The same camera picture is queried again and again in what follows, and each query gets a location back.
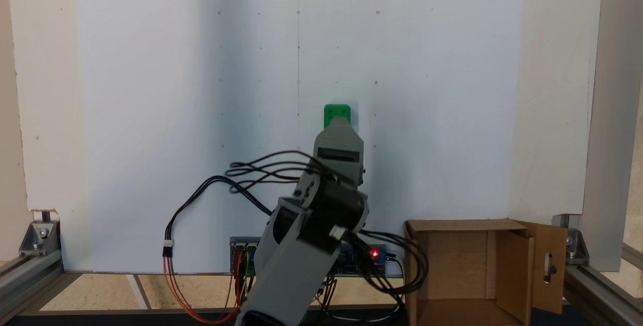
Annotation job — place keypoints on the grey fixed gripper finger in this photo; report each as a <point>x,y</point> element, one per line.
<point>337,132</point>

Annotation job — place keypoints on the green die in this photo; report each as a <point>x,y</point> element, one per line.
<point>331,111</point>

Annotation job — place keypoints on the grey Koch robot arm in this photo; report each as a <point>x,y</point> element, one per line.
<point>291,276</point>

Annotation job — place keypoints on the blue circuit board, red light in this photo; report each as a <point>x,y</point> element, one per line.
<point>374,260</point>

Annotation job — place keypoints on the brown cardboard box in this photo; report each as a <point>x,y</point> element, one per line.
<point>452,265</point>

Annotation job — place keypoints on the large white paper sheet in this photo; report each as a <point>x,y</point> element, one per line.
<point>150,115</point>

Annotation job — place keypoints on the metal corner bracket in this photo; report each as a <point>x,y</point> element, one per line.
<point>575,245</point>
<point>40,238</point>

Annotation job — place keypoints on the aluminium frame post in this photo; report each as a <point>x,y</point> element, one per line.
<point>610,115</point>

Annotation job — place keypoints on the aluminium frame rail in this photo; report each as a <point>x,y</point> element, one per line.
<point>603,291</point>
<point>25,281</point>

